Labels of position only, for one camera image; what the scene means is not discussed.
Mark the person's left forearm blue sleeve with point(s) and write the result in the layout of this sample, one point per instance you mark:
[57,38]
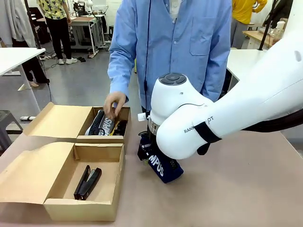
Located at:
[211,80]

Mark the small black plastic stool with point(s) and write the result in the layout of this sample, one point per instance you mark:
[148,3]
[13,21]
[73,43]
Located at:
[110,32]

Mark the black lamp pole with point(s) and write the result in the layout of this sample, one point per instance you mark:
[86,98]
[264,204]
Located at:
[264,35]

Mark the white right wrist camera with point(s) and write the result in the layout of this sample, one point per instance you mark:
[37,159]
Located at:
[143,116]

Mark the white power strip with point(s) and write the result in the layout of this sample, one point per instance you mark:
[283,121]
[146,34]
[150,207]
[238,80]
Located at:
[28,117]

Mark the dark stool beside table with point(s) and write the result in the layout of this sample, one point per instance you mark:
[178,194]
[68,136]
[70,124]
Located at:
[7,127]

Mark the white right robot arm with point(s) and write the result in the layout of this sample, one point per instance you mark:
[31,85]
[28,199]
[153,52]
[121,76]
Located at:
[236,106]

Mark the black stapler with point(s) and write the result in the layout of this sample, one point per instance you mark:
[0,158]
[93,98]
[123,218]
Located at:
[87,183]
[122,127]

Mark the navy CAMPUS pencil case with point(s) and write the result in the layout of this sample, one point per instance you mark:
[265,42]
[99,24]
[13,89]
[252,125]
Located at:
[163,170]

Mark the grey workbench table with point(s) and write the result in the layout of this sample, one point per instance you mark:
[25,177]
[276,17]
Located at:
[82,26]

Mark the wooden side table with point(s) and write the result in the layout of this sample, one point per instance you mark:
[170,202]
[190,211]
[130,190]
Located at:
[258,37]

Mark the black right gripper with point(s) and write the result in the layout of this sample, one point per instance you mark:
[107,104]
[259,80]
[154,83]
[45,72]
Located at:
[151,137]

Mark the yellow utility knife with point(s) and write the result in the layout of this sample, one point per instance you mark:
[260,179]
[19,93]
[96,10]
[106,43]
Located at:
[115,127]

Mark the clear plastic bottle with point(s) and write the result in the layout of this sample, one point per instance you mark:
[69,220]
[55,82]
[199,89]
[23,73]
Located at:
[278,30]

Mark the person's right forearm blue sleeve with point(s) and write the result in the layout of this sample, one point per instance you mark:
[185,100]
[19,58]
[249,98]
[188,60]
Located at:
[120,75]

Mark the grey CAMPUS pencil case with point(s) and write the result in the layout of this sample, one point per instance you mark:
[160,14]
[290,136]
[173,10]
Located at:
[101,125]

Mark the grey hanging garment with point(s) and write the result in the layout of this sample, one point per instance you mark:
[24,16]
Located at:
[14,21]

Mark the large white table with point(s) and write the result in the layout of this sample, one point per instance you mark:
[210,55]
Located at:
[246,59]

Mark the person in blue shirt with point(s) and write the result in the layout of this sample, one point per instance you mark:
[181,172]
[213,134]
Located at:
[180,52]

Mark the person in plain yellow shirt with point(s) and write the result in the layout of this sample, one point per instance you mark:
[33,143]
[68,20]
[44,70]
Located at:
[243,14]

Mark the person in yellow floral shirt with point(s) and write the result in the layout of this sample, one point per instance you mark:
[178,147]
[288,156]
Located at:
[59,28]

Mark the black stand pole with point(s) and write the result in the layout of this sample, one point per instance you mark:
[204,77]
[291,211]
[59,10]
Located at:
[33,26]

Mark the person's right hand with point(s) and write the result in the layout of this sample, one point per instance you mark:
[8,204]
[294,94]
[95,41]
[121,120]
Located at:
[114,102]

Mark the white table with black pole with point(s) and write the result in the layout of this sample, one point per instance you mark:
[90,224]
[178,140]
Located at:
[19,59]

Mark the large brown cardboard box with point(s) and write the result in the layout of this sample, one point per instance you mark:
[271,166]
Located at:
[35,175]

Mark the small brown cardboard box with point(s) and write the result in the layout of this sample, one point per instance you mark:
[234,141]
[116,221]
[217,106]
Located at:
[61,120]

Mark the person in black trousers barefoot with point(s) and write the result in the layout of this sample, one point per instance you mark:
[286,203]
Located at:
[35,71]

